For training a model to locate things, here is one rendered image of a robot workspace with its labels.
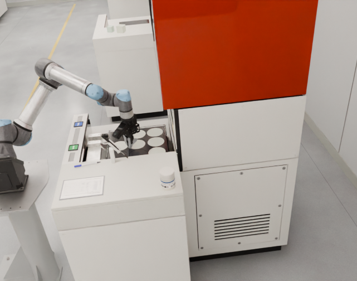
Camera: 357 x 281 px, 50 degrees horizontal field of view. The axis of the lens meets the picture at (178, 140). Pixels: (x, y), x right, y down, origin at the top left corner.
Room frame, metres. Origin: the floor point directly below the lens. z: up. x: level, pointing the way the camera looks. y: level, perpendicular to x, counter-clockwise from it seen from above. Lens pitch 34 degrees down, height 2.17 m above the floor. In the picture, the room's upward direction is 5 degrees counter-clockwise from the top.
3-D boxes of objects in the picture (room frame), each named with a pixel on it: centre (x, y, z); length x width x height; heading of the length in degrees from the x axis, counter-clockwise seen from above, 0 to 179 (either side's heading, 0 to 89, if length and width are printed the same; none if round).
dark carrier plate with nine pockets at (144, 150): (1.91, 0.24, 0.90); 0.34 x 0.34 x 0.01; 3
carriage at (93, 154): (1.88, 0.51, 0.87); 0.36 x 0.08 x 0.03; 3
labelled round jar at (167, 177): (1.42, 0.07, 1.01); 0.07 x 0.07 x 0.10
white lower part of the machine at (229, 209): (2.14, -0.31, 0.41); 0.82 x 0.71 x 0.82; 3
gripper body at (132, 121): (1.88, 0.27, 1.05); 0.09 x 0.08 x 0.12; 135
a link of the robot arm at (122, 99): (1.88, 0.28, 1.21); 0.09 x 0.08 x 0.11; 71
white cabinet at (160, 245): (1.83, 0.34, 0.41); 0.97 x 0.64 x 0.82; 3
